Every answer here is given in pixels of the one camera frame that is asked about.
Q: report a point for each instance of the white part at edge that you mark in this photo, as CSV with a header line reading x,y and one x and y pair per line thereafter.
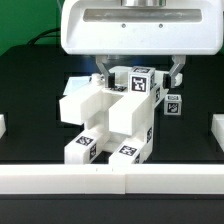
x,y
2,125
218,129

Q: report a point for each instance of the white chair seat part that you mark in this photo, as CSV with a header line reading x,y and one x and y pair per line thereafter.
x,y
129,115

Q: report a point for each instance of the white part at left edge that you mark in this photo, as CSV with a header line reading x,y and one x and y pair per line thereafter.
x,y
2,125

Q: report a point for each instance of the white front fence rail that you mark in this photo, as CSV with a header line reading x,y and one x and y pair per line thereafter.
x,y
106,179

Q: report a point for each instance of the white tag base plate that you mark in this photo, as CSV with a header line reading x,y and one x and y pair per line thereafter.
x,y
74,83

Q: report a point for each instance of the white tagged cube nut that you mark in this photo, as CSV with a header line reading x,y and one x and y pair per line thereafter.
x,y
172,104

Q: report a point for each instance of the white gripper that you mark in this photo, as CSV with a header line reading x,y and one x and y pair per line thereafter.
x,y
113,27

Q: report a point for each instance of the white part at right edge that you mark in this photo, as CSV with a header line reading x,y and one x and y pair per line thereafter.
x,y
218,129

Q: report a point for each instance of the white chair back frame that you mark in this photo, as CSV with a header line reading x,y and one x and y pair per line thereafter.
x,y
85,105

